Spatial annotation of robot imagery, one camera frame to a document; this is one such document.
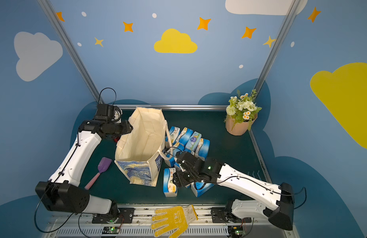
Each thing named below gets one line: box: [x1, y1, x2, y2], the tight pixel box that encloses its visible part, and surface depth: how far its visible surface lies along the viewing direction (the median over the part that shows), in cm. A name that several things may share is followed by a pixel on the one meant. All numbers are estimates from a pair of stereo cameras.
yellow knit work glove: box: [151, 204, 199, 238], surface depth 75 cm
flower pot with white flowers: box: [224, 89, 262, 136], surface depth 90 cm
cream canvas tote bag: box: [114, 107, 174, 187], surface depth 84 cm
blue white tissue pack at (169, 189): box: [162, 167, 178, 197], surface depth 79 cm
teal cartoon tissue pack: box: [184, 130, 202, 156], surface depth 95 cm
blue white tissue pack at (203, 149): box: [194, 137, 211, 162], surface depth 95 cm
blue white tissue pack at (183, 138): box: [173, 126, 194, 152], surface depth 98 cm
